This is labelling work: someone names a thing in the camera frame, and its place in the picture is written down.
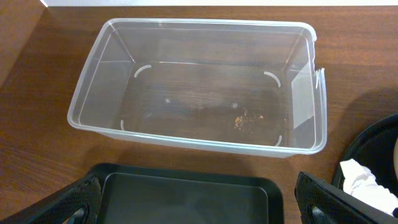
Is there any black rectangular tray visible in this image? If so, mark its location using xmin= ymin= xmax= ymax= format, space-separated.
xmin=89 ymin=163 xmax=284 ymax=224

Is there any round black tray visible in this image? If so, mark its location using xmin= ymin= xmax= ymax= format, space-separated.
xmin=339 ymin=114 xmax=397 ymax=195

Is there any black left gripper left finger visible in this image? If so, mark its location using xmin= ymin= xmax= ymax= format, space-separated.
xmin=1 ymin=174 xmax=101 ymax=223

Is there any clear plastic bin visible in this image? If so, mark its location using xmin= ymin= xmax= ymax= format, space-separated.
xmin=67 ymin=18 xmax=327 ymax=158

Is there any white tissue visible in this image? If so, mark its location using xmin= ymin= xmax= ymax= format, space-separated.
xmin=340 ymin=159 xmax=397 ymax=217

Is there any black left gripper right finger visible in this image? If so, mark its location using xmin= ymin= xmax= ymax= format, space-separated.
xmin=294 ymin=172 xmax=397 ymax=224

